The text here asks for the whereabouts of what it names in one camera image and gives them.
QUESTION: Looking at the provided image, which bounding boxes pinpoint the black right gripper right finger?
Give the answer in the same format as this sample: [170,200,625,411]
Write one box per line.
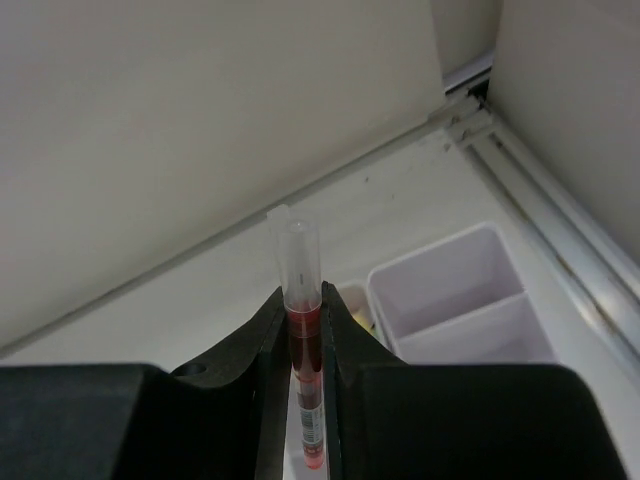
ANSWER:
[320,283,627,479]

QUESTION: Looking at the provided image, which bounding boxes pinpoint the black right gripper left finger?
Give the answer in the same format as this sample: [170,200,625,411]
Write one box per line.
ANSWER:
[1,291,290,479]

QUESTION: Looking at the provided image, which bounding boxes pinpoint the red gel pen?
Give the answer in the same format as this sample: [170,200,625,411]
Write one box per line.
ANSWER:
[267,205,324,470]

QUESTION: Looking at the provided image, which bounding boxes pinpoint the white divided organizer left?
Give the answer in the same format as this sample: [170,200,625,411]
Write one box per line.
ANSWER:
[337,281,386,347]

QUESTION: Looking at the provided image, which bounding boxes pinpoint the white divided organizer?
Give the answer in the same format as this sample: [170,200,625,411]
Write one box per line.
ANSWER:
[367,223,557,365]
[337,281,386,347]

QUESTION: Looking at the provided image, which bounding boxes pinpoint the white divided organizer right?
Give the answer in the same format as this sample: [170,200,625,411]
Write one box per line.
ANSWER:
[367,223,557,365]

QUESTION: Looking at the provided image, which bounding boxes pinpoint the aluminium frame rail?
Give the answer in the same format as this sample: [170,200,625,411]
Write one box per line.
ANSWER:
[439,51,639,374]

